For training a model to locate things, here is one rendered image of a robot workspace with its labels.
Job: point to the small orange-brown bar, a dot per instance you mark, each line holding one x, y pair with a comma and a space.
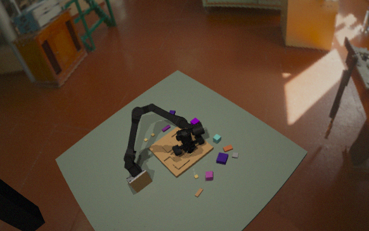
199, 192

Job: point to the orange-brown flat bar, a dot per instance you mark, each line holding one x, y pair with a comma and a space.
228, 148

